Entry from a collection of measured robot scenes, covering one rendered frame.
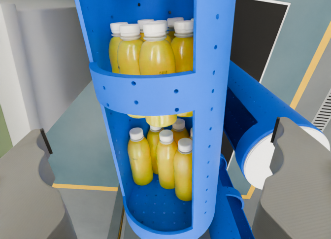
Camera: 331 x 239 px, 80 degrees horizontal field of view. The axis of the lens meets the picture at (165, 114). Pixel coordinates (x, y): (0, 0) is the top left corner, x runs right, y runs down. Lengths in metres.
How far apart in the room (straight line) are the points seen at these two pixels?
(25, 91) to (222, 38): 0.39
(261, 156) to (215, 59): 0.46
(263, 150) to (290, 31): 1.23
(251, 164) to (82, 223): 2.51
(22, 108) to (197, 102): 0.35
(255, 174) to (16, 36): 0.74
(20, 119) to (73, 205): 2.26
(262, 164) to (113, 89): 0.56
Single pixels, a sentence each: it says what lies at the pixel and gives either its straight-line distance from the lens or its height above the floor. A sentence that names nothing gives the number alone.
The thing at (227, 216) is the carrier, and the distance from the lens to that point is 1.42.
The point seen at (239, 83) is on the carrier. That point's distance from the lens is 1.00.
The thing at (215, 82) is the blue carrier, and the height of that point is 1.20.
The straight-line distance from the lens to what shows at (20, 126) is 0.53.
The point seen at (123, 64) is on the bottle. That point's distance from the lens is 0.41.
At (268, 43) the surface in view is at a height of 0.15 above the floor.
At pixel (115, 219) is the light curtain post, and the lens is 1.37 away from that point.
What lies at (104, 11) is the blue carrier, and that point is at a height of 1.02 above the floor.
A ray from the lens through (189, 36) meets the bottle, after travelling 0.41.
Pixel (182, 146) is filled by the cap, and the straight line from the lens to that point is 0.51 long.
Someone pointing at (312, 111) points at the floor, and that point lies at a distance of 2.21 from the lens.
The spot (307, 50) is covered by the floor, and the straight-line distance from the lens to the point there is 1.92.
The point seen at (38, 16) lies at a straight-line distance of 0.57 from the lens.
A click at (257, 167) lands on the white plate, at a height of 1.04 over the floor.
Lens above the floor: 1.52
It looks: 61 degrees down
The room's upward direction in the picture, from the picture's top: 176 degrees clockwise
